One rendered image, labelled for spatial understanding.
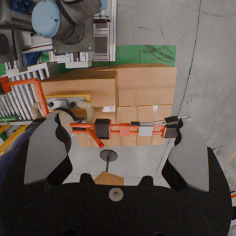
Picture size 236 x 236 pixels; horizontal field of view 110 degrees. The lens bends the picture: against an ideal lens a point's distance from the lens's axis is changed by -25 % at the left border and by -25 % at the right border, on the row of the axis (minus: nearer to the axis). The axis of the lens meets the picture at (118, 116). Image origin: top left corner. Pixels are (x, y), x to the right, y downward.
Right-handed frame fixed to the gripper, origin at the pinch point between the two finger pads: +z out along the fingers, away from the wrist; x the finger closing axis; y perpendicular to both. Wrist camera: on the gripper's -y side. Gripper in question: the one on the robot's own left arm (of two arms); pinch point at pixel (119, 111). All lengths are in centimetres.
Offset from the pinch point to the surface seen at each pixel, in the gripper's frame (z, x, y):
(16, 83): 33, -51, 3
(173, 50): 152, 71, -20
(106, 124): 31.4, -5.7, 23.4
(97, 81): 58, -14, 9
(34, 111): 39, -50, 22
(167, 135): 31.4, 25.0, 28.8
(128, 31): 152, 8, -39
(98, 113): 58, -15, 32
